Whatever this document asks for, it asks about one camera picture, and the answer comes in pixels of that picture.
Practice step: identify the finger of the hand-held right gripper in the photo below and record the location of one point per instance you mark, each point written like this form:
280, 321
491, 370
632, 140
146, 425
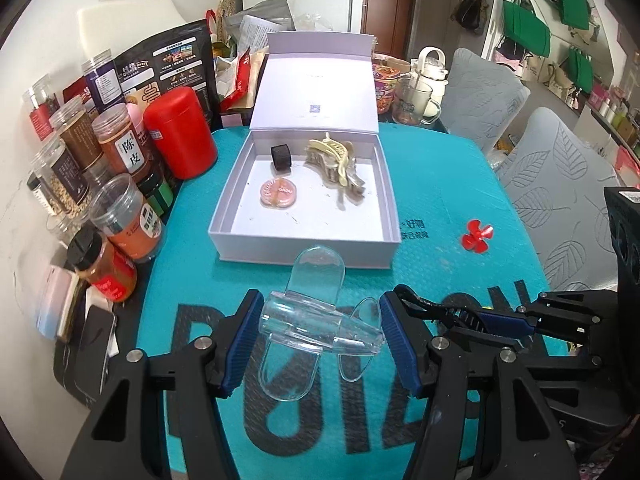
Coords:
565, 360
505, 322

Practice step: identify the green tote bag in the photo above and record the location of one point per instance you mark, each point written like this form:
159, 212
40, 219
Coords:
572, 2
582, 70
525, 27

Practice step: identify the black snack pouch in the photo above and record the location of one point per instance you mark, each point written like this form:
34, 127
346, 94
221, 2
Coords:
175, 60

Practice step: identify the printed paper sheet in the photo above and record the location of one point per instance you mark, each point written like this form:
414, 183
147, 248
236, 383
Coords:
260, 35

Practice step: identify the brown door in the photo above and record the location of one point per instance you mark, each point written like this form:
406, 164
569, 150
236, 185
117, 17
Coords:
390, 5

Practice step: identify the teal bubble mailer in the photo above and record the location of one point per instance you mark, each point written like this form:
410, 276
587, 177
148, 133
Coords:
450, 185

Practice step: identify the red canister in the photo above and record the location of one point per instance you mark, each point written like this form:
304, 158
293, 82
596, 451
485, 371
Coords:
180, 135

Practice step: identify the grey mailer bag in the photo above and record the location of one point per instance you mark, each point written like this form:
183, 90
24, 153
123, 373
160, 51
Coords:
265, 12

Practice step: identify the white foam block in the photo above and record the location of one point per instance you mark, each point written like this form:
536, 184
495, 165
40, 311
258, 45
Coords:
125, 20

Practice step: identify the marbled beige hair claw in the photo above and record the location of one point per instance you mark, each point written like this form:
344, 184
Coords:
357, 185

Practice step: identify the instant noodle cup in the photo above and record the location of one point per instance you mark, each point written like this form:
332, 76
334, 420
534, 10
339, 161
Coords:
385, 95

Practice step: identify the clear plastic bag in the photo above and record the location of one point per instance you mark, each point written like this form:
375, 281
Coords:
312, 22

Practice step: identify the white kettle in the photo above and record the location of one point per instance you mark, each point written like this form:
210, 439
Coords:
432, 67

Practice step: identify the cream hair claw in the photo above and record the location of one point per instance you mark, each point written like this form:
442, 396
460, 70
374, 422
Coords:
345, 160

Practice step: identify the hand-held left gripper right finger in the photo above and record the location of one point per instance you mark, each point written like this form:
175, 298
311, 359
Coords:
400, 345

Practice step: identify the grey leaf-pattern chair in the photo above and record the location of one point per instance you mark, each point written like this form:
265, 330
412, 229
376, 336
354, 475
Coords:
560, 185
485, 100

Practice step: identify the black small hair clip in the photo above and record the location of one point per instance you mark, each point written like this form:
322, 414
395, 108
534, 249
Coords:
281, 157

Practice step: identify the pink bottle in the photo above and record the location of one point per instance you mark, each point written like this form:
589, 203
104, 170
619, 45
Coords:
136, 115

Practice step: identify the dark hanging bag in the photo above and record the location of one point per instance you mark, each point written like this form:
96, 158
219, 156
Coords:
470, 7

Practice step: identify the red flower hair clip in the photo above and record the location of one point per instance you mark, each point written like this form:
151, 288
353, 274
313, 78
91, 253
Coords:
475, 240

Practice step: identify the cluster of clear spice jars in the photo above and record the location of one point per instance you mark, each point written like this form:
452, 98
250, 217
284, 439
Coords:
75, 135

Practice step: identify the black smartphone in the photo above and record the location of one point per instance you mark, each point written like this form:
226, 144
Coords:
97, 345

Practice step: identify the white gift box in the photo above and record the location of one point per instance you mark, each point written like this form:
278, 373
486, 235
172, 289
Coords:
320, 80

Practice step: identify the pink round compact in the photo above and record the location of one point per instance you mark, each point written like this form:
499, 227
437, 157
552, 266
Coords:
278, 192

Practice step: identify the glass mug with cat print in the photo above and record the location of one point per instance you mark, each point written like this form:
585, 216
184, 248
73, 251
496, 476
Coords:
410, 107

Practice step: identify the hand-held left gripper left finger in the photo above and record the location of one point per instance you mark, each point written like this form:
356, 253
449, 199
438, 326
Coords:
245, 340

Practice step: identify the black-capped chili bottle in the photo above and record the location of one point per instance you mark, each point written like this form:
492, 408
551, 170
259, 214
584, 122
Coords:
112, 280

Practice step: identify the pastel pink box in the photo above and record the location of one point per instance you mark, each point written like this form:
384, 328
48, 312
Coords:
57, 305

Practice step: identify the red snack packet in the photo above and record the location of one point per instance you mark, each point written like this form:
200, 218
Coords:
242, 72

